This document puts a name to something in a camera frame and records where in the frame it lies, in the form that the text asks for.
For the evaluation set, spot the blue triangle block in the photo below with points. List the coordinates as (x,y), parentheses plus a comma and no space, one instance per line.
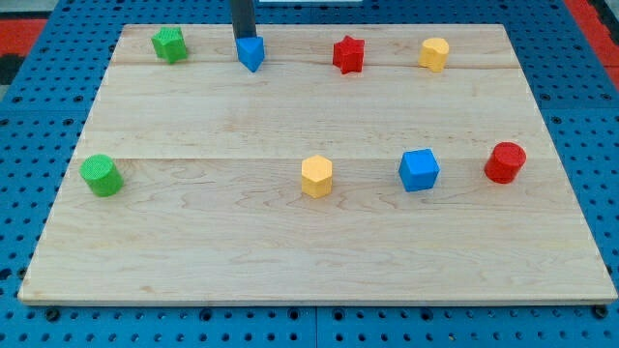
(250,52)

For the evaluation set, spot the red star block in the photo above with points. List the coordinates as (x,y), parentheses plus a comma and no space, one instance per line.
(348,55)

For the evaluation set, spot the green star block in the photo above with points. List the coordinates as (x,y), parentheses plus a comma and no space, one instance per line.
(169,44)

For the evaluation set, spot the yellow hexagon block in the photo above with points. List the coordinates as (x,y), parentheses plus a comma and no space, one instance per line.
(317,176)

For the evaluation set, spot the light wooden board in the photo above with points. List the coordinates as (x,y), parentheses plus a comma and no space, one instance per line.
(212,210)

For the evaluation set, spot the blue cube block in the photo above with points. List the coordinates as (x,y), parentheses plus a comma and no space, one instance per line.
(418,170)

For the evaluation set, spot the dark grey robot pusher rod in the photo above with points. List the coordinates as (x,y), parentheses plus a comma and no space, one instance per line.
(243,19)

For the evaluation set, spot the yellow heart block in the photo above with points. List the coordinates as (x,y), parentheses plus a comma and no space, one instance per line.
(434,54)

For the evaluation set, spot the red cylinder block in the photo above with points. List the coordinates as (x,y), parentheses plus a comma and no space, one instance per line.
(504,163)

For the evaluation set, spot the green cylinder block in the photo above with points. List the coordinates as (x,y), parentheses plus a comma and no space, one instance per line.
(101,175)

